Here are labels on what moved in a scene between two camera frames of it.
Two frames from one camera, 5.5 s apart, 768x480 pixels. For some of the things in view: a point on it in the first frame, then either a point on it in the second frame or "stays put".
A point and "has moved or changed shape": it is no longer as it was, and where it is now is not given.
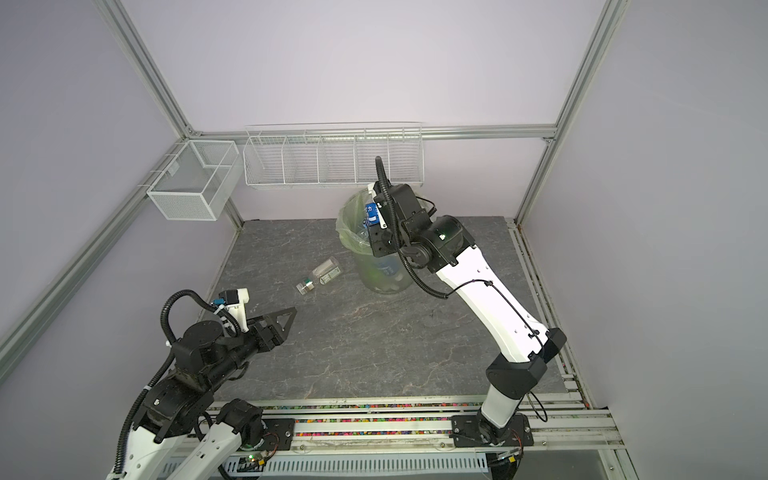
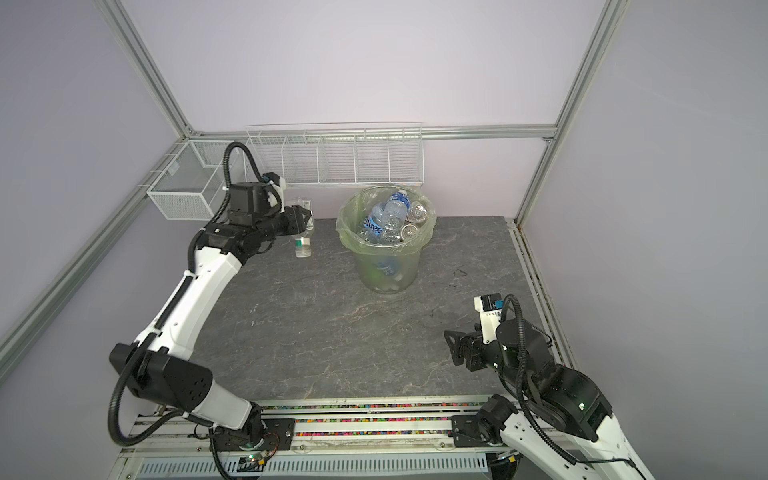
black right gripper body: (386, 244) -> (481, 354)
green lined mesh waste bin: (382, 274) stays put
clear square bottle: (321, 275) -> (303, 241)
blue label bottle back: (371, 214) has moved or changed shape
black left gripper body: (258, 341) -> (290, 222)
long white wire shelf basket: (332, 155) stays put
